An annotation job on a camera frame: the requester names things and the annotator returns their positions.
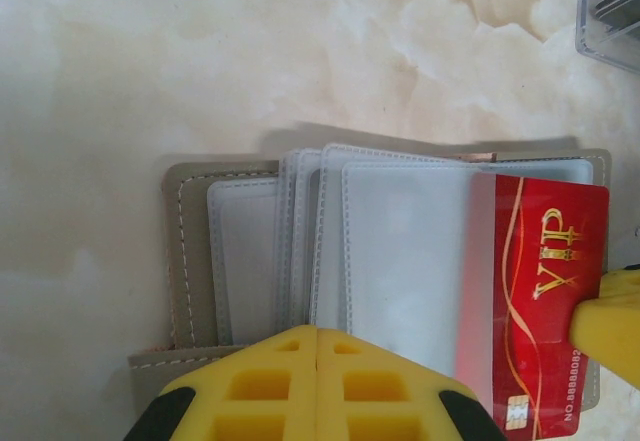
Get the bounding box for clear acrylic organizer box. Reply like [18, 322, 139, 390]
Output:
[574, 0, 640, 75]

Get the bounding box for red VIP card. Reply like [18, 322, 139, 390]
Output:
[453, 171, 612, 440]

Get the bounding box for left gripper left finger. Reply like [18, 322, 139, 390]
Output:
[128, 324, 320, 441]

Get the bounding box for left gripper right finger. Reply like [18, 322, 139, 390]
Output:
[318, 327, 507, 441]

